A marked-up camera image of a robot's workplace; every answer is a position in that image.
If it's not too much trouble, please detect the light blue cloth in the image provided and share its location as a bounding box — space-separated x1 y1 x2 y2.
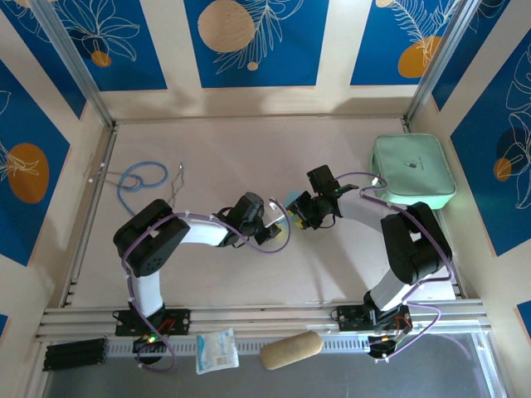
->
275 189 302 241

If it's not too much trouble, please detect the mint green zip case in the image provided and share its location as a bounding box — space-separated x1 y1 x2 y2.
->
370 133 457 211

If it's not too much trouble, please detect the white wipe packet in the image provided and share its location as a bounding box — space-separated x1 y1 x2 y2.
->
195 328 241 376

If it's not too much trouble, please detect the black ribbed block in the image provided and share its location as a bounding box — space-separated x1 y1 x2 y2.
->
43 337 108 372

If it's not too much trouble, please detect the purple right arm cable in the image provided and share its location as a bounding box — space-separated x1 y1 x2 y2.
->
334 172 457 364

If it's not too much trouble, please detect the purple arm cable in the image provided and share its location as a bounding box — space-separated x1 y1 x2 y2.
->
123 197 290 372
334 172 457 364

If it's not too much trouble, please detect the aluminium frame rail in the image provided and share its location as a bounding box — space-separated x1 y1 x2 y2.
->
35 298 493 345

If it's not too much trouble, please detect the thin bent metal wire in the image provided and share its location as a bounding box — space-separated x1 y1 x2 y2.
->
168 163 187 206

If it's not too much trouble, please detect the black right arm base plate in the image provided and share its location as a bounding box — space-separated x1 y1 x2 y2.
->
331 304 412 332

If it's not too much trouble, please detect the grey slotted cable duct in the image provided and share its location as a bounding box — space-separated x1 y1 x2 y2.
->
103 333 374 357

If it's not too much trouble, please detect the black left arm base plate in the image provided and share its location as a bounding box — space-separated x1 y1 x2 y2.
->
114 307 192 337

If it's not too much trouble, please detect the blue cable loop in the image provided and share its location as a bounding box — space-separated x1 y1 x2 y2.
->
115 160 169 211

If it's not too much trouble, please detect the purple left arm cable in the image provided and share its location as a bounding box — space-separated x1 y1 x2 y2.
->
123 197 290 372

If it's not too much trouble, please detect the blue floral wall poster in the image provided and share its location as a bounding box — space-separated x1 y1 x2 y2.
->
49 0 168 92
431 0 514 112
350 0 461 87
450 28 531 258
183 0 331 89
0 60 71 267
0 6 87 120

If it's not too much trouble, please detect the aluminium side rail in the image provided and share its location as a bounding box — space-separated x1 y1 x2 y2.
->
60 124 119 308
431 209 465 300

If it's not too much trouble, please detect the aluminium frame post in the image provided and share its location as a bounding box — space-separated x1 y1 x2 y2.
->
31 0 117 129
404 0 478 125

